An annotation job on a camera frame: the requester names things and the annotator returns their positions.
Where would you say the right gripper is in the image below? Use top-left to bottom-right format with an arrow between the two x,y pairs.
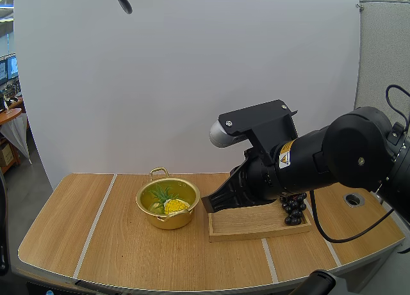
201,147 -> 286,214

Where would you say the yellow toy pineapple green crown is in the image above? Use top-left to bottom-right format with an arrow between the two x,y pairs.
147,185 -> 190,216

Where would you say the shallow wooden tray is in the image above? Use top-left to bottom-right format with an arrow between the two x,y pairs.
208,198 -> 312,243

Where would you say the bunch of dark toy grapes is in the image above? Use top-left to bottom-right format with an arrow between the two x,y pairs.
279,192 -> 308,226

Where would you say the white backdrop board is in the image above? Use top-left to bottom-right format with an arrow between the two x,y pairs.
13,0 -> 361,192

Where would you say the grey partition panel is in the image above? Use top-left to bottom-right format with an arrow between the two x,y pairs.
354,0 -> 410,116

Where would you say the gold pot with two handles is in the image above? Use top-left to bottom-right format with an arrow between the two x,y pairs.
136,166 -> 202,230

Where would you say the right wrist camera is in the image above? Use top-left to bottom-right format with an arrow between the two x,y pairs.
208,99 -> 300,166

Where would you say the black cable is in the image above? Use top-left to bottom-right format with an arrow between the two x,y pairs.
385,84 -> 410,125
308,189 -> 398,244
106,0 -> 133,15

